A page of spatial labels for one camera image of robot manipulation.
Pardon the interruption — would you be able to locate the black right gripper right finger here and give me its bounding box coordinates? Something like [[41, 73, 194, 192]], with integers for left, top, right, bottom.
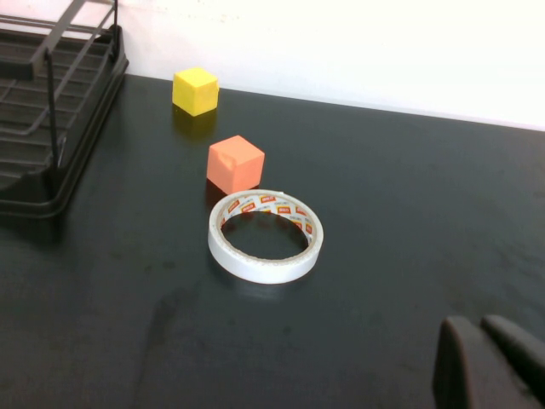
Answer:
[[480, 314, 545, 397]]

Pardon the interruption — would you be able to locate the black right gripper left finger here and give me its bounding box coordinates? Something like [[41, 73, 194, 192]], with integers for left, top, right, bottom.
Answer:
[[433, 315, 545, 409]]

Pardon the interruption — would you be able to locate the white double-sided tape roll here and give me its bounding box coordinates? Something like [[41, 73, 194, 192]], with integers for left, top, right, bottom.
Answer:
[[207, 189, 324, 285]]

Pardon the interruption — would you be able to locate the orange foam cube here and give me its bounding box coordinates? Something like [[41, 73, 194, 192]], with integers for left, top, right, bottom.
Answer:
[[206, 135, 266, 195]]

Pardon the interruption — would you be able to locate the yellow foam cube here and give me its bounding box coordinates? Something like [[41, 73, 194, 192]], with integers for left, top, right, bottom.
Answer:
[[172, 66, 221, 117]]

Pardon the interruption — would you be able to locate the black wire dish rack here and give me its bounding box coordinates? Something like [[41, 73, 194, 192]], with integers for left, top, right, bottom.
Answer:
[[0, 23, 130, 219], [0, 0, 120, 170]]

